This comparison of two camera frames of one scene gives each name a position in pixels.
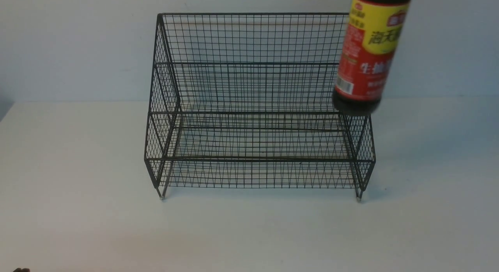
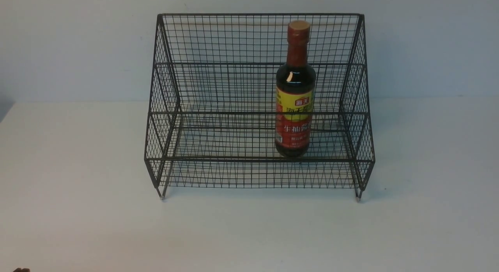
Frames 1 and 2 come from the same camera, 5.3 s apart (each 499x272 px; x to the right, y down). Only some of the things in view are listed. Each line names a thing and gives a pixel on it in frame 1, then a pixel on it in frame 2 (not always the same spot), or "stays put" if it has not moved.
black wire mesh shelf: (245, 101) stays put
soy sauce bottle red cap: (375, 25) -> (295, 94)
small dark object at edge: (19, 269) stays put
